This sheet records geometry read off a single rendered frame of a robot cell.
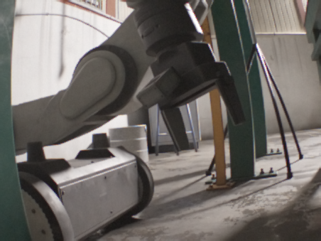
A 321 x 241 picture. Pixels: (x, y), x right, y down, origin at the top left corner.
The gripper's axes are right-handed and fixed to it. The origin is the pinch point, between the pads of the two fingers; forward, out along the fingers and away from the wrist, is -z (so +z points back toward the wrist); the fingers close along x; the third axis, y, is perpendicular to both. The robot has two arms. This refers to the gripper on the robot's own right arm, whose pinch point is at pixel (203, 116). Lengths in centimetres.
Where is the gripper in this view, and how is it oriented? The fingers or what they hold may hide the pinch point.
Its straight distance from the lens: 54.3
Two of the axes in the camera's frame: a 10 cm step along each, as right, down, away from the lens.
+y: 7.1, -1.3, 6.9
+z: -3.2, -9.3, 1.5
